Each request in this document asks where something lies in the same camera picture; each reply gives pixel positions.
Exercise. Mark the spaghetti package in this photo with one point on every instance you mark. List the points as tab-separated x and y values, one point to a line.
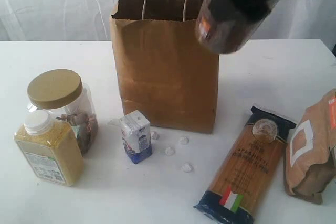
245	175

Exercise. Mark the brown kraft pouch orange label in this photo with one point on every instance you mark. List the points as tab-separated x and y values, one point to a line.
309	163

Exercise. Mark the clear jar gold lid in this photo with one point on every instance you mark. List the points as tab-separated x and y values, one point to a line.
62	93

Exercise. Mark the white backdrop curtain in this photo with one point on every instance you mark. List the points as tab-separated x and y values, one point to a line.
23	20

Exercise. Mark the small blue white milk carton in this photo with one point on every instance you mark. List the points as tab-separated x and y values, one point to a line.
136	136

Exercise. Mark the white crumpled paper ball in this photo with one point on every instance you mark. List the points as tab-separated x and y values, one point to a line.
184	140
169	151
155	135
187	168

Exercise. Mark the yellow grain bottle white cap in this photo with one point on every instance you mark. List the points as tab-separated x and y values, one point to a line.
50	147

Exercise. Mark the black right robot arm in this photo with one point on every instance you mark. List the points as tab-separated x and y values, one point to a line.
224	26

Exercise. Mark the brown paper shopping bag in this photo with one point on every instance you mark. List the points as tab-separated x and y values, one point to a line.
162	69

